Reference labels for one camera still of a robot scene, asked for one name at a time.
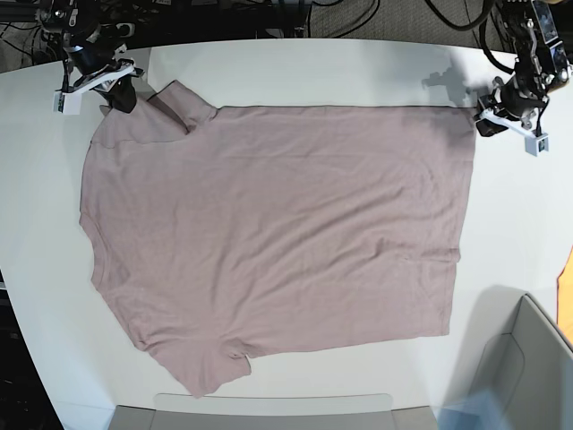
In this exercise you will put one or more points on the white camera bracket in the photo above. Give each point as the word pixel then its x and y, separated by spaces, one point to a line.
pixel 535 141
pixel 67 100

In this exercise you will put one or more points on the orange cloth at edge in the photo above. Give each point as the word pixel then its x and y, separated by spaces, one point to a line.
pixel 565 299

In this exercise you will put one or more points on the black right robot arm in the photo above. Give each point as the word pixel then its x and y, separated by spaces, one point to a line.
pixel 53 16

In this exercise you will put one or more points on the blue cloth in box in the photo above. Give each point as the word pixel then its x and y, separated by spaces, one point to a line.
pixel 482 410

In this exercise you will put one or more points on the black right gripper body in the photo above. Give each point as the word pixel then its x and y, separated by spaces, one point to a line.
pixel 92 49

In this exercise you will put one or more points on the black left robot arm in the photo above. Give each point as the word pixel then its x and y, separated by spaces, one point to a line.
pixel 541 67

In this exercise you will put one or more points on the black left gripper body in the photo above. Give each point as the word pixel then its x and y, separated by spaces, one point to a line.
pixel 508 101

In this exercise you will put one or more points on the pink T-shirt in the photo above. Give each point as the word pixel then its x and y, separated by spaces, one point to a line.
pixel 223 234

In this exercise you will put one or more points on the grey tray bottom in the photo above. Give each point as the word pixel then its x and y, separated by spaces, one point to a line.
pixel 373 411

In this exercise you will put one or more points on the grey box right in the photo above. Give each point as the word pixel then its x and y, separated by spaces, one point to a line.
pixel 531 367

